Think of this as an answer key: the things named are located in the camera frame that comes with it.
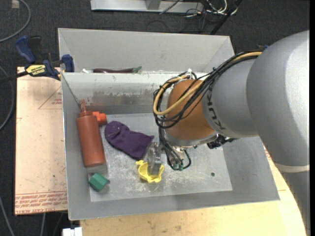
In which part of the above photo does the purple toy eggplant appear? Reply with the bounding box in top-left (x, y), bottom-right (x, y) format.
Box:
top-left (93, 66), bottom-right (143, 74)

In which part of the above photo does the green toy block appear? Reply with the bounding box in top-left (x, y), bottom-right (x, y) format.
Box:
top-left (88, 172), bottom-right (111, 193)

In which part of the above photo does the grey metal bin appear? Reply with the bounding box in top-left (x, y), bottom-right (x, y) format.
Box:
top-left (58, 28), bottom-right (281, 221)

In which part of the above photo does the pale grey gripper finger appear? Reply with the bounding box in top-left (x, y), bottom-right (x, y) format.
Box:
top-left (153, 153), bottom-right (162, 176)
top-left (147, 143), bottom-right (156, 169)

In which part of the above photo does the purple cloth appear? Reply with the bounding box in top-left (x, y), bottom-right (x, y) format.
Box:
top-left (104, 120), bottom-right (155, 161)

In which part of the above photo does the brown cardboard board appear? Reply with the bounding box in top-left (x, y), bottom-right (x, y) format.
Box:
top-left (14, 66), bottom-right (68, 216)

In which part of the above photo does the yellow toy cup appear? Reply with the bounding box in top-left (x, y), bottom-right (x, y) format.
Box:
top-left (135, 159), bottom-right (165, 184)

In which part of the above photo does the orange toy block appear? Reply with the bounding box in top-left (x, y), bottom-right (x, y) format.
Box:
top-left (93, 111), bottom-right (108, 127)

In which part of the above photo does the red-brown squeeze bottle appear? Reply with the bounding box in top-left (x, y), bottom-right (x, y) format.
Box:
top-left (76, 99), bottom-right (108, 175)

